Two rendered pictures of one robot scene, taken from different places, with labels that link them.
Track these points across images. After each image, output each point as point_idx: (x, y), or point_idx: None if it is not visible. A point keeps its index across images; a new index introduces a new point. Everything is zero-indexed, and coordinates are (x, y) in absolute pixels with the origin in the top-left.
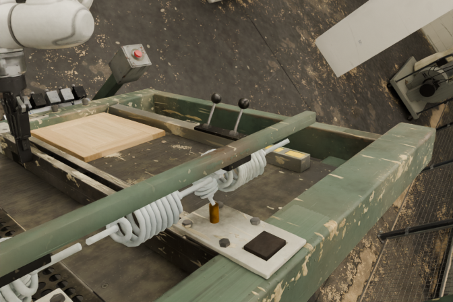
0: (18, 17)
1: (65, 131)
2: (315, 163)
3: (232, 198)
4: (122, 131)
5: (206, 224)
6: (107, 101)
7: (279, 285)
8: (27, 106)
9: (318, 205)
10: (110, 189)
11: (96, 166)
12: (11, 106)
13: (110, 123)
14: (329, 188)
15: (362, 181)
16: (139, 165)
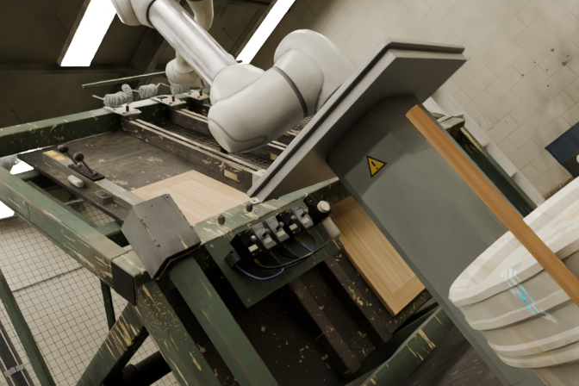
0: None
1: (225, 198)
2: (35, 163)
3: (106, 149)
4: (170, 194)
5: (130, 110)
6: (195, 231)
7: None
8: None
9: (88, 114)
10: (165, 132)
11: (183, 171)
12: None
13: (184, 208)
14: (76, 117)
15: (59, 118)
16: (154, 169)
